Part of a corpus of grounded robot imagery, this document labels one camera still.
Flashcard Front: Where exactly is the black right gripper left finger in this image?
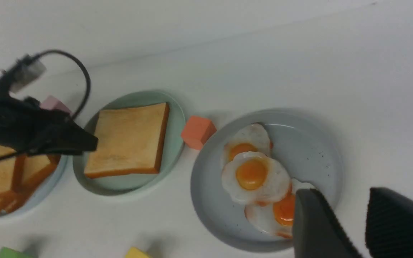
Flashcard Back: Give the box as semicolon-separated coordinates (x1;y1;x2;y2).
292;189;363;258

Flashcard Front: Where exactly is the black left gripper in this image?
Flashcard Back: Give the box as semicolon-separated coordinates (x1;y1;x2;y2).
0;99;98;156

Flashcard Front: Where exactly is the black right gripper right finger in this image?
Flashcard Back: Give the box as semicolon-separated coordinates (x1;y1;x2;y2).
365;187;413;258

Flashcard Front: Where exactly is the fried egg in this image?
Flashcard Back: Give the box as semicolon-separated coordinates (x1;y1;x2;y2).
221;152;292;206
220;124;273;168
244;178;316;239

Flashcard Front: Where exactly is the pink cube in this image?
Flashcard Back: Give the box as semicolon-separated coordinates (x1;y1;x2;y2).
40;95;72;115

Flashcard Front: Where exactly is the fried egg front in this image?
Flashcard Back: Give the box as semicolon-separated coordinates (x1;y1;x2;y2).
244;178;316;239

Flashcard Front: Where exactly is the light blue bread plate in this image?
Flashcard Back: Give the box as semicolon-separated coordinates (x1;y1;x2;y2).
0;155;68;219

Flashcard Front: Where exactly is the grey egg plate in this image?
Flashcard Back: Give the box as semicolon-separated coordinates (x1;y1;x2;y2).
190;109;345;253

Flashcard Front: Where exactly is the fried egg back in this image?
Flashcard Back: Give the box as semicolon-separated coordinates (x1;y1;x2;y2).
220;124;273;168

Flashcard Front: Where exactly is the mint green center plate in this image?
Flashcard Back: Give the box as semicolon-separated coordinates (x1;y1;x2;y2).
72;90;186;197

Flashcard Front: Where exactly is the green cube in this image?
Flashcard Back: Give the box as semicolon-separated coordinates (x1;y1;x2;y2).
0;247;33;258

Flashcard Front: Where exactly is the orange cube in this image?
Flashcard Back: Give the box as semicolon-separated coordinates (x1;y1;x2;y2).
181;116;217;150

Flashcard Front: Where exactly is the yellow cube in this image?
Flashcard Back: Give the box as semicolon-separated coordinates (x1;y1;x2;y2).
124;247;152;258

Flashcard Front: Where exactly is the black left camera cable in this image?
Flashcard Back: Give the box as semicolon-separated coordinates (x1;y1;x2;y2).
31;49;91;120

